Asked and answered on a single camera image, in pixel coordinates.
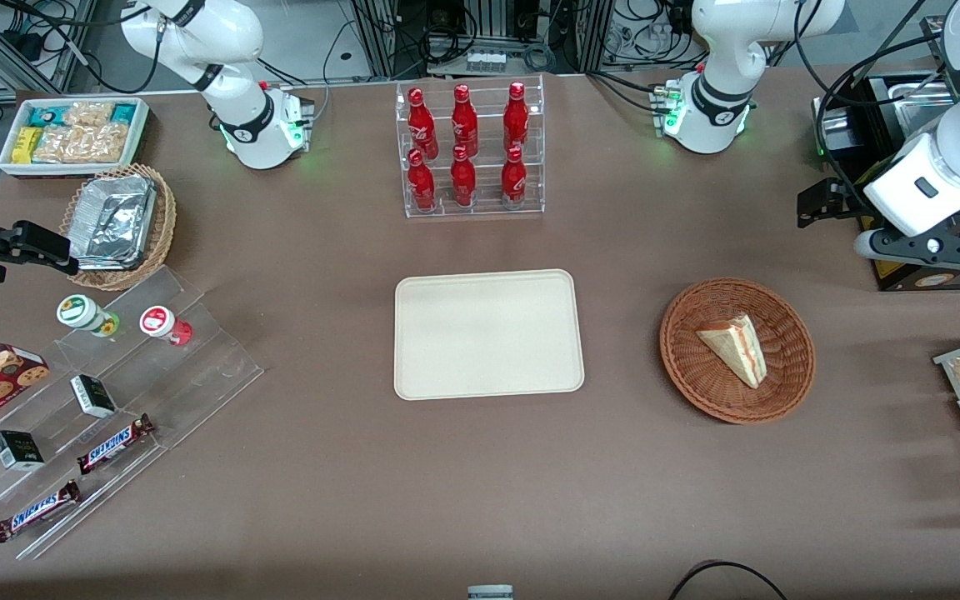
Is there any clear bag of biscuits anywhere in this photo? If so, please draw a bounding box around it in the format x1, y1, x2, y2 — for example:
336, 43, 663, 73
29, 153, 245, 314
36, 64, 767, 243
80, 122, 132, 164
32, 125, 86, 164
63, 101, 115, 131

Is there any small black box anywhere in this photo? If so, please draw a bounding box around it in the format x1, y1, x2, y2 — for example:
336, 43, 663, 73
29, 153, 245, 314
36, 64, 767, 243
0, 430, 45, 473
70, 374, 118, 419

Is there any triangular sandwich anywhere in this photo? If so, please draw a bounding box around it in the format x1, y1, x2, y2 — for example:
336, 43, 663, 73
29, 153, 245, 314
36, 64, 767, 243
695, 312, 768, 390

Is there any cream plastic tray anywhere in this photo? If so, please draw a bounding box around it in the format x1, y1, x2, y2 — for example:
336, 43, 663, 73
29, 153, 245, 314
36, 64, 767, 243
394, 268, 586, 402

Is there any green lid snack cup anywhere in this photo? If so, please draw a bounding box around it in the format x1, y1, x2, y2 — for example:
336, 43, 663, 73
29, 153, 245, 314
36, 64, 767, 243
57, 294, 121, 338

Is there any snickers chocolate bar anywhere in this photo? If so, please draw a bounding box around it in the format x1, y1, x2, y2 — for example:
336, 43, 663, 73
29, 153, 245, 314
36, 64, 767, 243
77, 414, 155, 476
0, 479, 82, 543

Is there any red soda bottle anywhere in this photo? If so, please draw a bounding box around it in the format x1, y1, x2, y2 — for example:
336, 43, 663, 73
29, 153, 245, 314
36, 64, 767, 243
503, 81, 529, 153
450, 145, 478, 208
501, 147, 528, 209
407, 149, 437, 211
407, 87, 438, 159
451, 84, 479, 157

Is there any red lid snack cup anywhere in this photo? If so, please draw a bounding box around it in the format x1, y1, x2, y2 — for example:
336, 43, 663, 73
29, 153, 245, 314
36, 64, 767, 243
139, 306, 193, 348

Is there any black food warmer cabinet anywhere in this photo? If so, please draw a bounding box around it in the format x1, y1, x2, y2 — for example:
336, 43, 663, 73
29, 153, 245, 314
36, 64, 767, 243
812, 71, 960, 293

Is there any clear acrylic step display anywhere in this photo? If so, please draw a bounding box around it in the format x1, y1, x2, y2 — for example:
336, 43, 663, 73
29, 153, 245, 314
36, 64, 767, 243
0, 265, 265, 561

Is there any clear acrylic bottle rack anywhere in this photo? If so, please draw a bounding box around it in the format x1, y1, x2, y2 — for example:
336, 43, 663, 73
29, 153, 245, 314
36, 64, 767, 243
395, 73, 546, 219

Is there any steel food pan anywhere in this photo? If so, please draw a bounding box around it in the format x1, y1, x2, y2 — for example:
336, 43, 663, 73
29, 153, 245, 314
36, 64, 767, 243
863, 73, 960, 134

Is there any yellow snack packet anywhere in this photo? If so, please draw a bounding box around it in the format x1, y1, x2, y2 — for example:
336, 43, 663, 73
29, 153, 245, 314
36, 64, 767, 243
12, 127, 44, 165

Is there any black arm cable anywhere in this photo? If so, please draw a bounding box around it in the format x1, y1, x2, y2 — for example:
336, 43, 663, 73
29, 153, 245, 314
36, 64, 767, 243
792, 0, 960, 197

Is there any white rectangular snack bin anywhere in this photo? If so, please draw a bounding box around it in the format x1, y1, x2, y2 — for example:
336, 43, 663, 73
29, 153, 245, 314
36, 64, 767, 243
0, 97, 152, 180

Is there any stack of foil trays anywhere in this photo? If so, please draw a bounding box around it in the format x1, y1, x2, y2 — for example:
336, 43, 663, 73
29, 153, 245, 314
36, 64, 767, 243
69, 174, 158, 272

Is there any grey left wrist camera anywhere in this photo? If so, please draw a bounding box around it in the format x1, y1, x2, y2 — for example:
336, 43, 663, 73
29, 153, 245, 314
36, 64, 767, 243
853, 225, 960, 270

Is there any light tan wicker basket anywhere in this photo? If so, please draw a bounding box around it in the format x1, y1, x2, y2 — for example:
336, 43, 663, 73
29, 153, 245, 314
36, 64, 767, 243
59, 163, 178, 292

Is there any brown round wicker basket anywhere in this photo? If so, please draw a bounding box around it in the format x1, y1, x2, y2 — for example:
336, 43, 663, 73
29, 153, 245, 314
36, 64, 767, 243
659, 277, 817, 426

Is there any black looped cable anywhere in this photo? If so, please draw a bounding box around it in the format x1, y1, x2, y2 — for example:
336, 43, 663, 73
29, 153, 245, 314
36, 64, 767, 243
667, 560, 789, 600

